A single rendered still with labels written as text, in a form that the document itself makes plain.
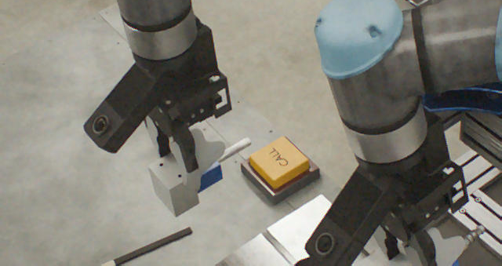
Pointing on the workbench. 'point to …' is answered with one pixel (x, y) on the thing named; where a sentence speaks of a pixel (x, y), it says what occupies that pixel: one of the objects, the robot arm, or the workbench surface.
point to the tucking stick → (149, 247)
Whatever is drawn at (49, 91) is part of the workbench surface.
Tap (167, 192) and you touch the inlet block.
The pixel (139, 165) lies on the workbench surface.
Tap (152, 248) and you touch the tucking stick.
